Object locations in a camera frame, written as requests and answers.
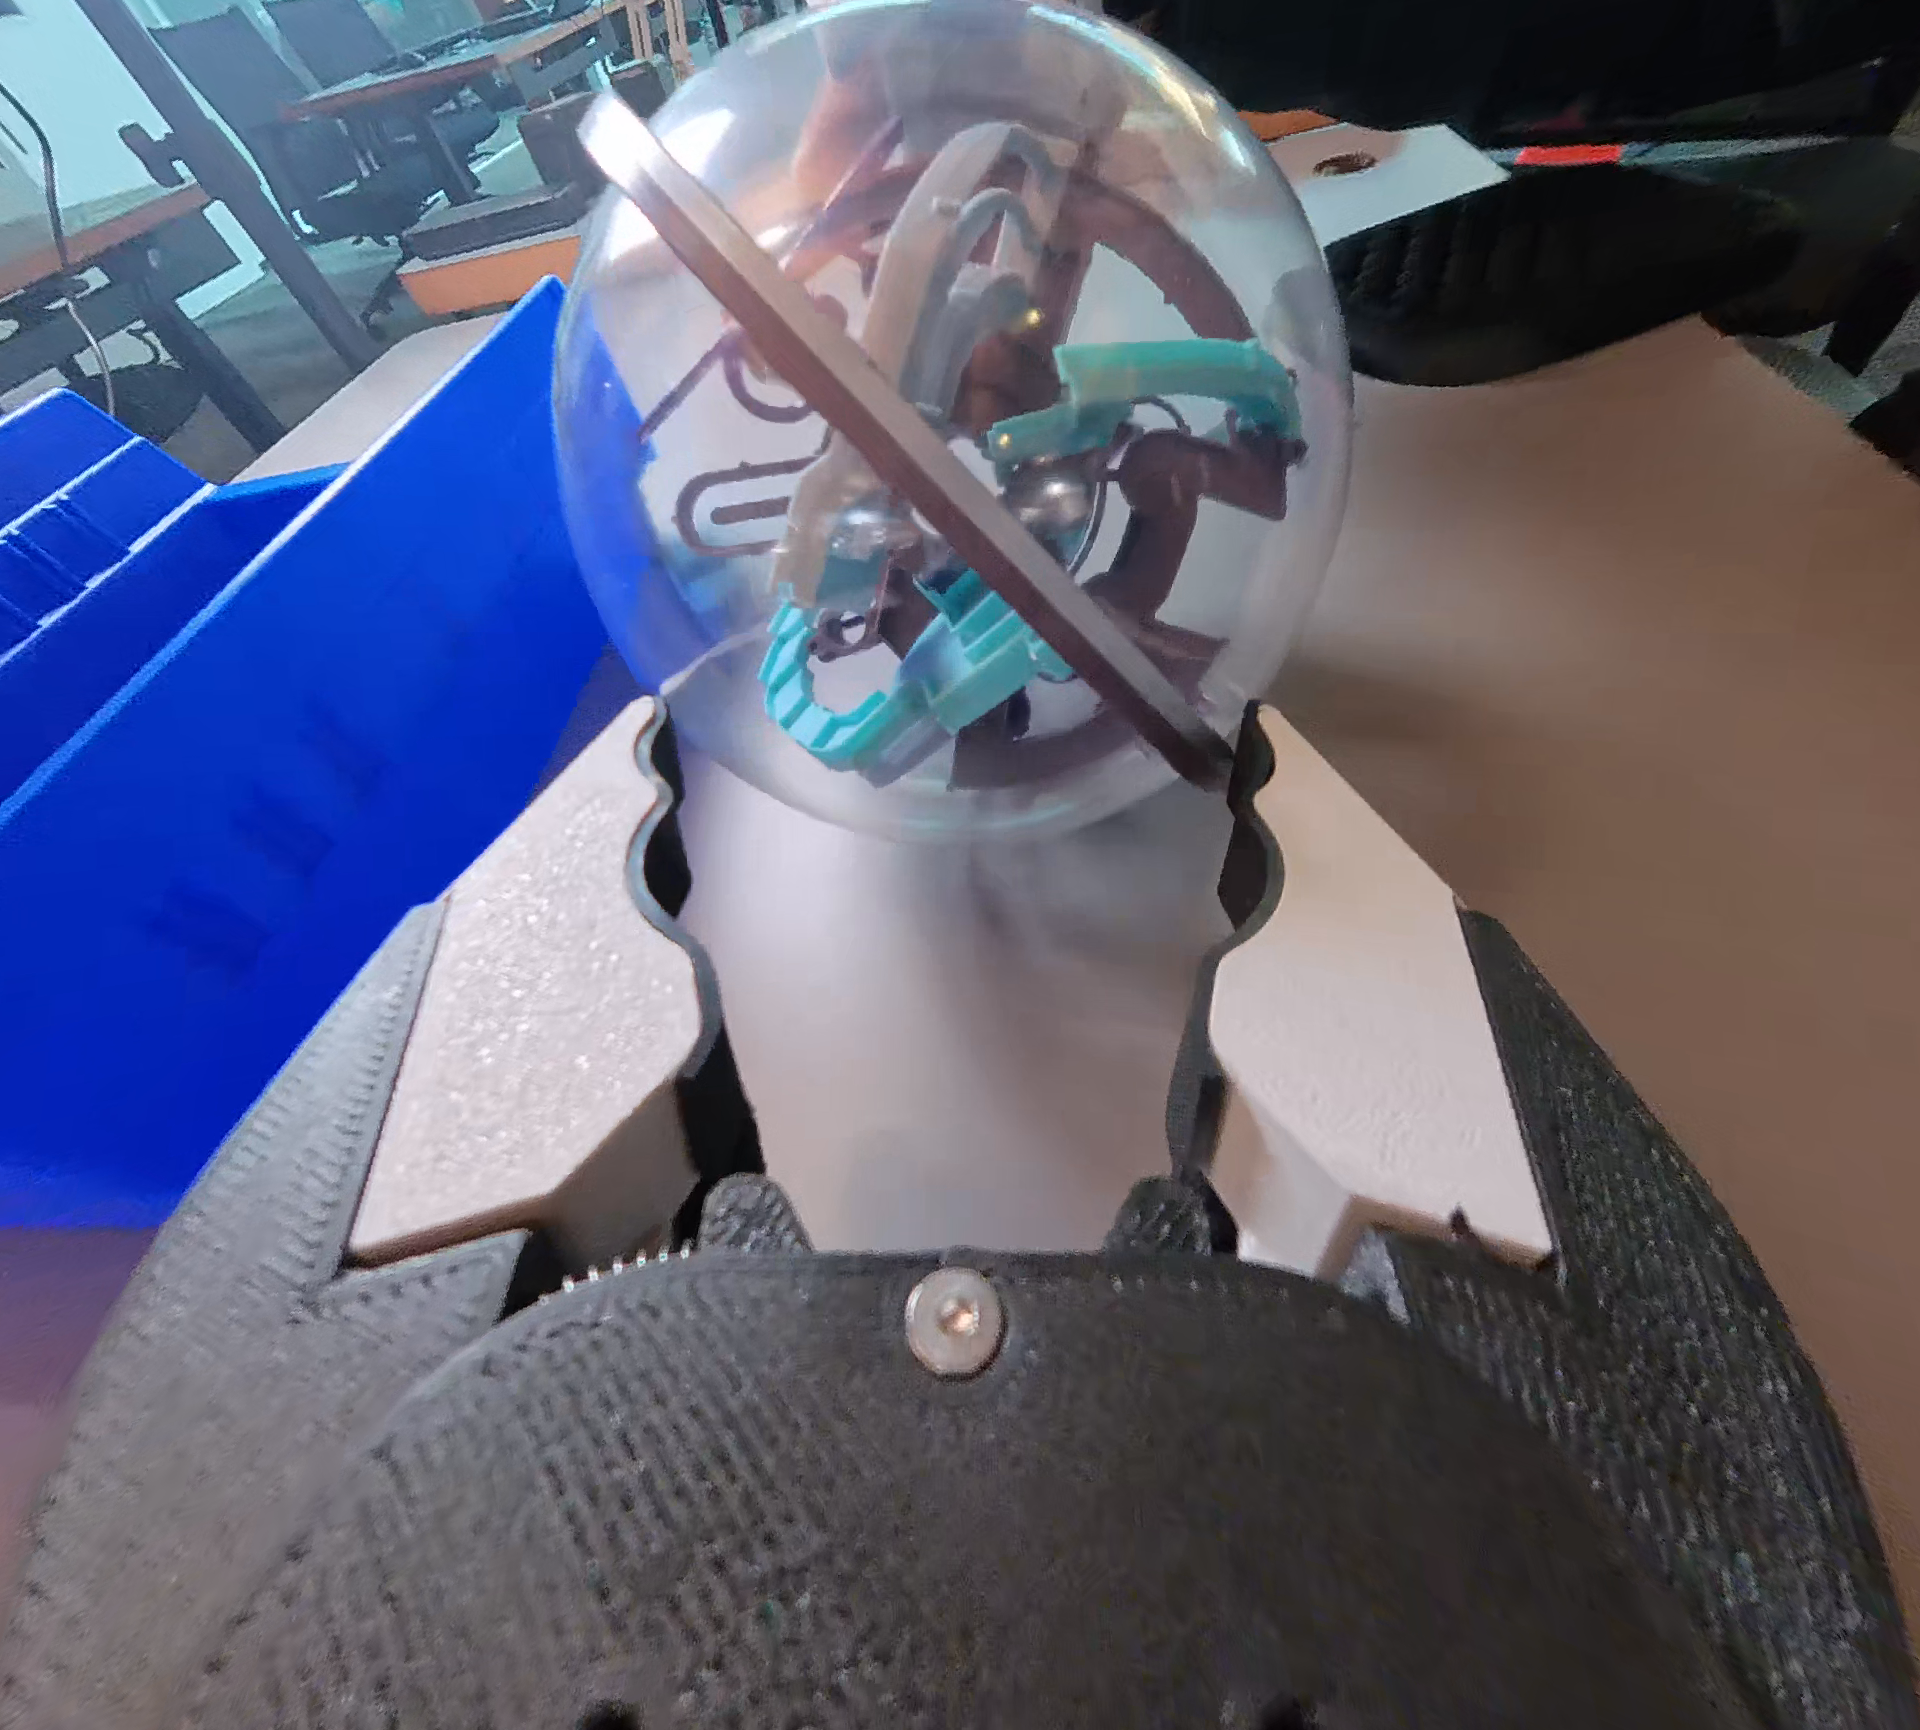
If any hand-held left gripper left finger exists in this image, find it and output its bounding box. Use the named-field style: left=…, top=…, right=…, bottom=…
left=346, top=695, right=759, bottom=1274

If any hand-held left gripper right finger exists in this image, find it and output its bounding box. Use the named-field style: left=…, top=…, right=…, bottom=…
left=1165, top=703, right=1562, bottom=1274

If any clear maze ball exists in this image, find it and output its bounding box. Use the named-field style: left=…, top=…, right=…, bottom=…
left=556, top=0, right=1353, bottom=842

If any blue plastic bin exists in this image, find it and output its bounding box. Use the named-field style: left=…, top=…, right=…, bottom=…
left=0, top=276, right=649, bottom=1227

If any black office chair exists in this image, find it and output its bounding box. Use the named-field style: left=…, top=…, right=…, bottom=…
left=150, top=0, right=453, bottom=247

